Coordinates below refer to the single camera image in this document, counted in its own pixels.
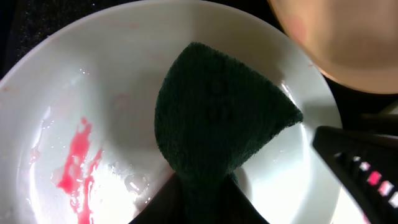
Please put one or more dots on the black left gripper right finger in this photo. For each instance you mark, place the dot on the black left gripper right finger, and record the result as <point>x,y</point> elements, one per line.
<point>236,208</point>

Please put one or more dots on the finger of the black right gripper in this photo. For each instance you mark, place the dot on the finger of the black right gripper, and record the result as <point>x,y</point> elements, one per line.
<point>366,164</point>
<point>380,123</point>

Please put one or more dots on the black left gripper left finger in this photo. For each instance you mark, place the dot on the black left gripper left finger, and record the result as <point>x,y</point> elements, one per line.
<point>166,207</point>

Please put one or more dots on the white plate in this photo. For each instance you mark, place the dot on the white plate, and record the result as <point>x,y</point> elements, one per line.
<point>347,210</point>
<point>77,116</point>

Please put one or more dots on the yellow plate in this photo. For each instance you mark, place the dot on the yellow plate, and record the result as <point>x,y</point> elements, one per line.
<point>353,42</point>

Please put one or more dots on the green and yellow sponge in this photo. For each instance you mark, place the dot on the green and yellow sponge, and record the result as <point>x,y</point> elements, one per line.
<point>212,114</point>

